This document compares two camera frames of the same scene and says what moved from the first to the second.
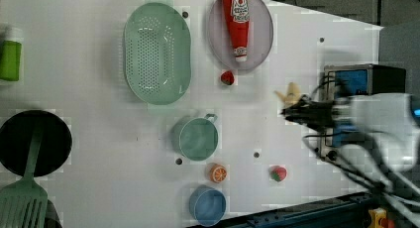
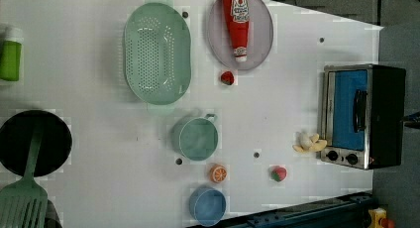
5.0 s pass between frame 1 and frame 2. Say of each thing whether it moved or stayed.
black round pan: stayed
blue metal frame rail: stayed
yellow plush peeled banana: moved
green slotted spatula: stayed
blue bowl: stayed
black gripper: moved
